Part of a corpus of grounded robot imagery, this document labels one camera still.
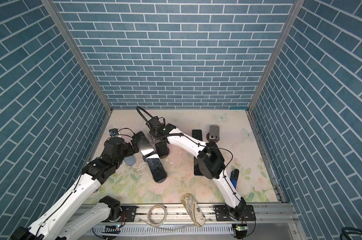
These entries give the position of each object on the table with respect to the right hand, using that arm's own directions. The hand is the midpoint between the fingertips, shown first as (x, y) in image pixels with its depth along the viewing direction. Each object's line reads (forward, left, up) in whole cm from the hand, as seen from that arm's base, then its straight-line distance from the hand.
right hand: (156, 135), depth 91 cm
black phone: (-2, -2, -12) cm, 12 cm away
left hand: (-12, +10, +8) cm, 17 cm away
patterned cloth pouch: (-38, -26, -9) cm, 47 cm away
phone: (-6, +7, -1) cm, 9 cm away
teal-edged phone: (-15, -26, -12) cm, 32 cm away
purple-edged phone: (-20, -4, -3) cm, 20 cm away
